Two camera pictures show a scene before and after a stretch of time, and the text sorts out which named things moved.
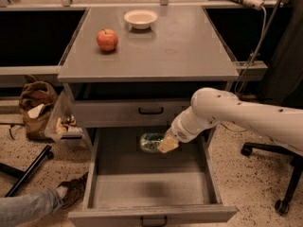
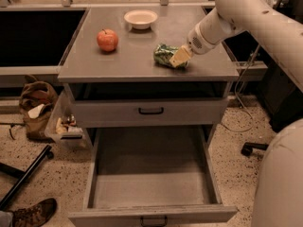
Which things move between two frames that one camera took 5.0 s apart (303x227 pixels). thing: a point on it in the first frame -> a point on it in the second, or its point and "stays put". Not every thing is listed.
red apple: [108, 40] stays put
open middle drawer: [130, 187] stays put
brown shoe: [75, 190] -> [36, 215]
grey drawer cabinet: [132, 72] stays put
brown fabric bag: [36, 101] stays put
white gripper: [180, 133] -> [198, 43]
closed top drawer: [132, 113] stays put
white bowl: [140, 19] stays put
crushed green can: [150, 142] -> [163, 54]
